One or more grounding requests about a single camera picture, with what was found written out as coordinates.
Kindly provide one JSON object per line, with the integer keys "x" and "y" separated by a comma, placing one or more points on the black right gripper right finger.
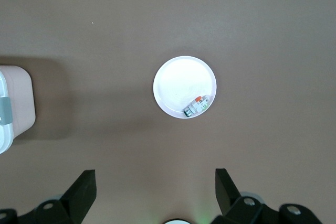
{"x": 228, "y": 197}

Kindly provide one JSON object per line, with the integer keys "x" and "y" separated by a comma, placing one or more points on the brown table cover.
{"x": 168, "y": 11}

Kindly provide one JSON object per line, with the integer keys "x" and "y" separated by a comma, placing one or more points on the pink round plate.
{"x": 178, "y": 82}

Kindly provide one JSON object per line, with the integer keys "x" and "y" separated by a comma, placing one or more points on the white and green push-button switch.
{"x": 197, "y": 106}

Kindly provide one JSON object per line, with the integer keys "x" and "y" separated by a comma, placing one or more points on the white lidded box, grey latches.
{"x": 18, "y": 98}

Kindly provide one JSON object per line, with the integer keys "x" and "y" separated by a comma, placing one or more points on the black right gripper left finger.
{"x": 76, "y": 197}

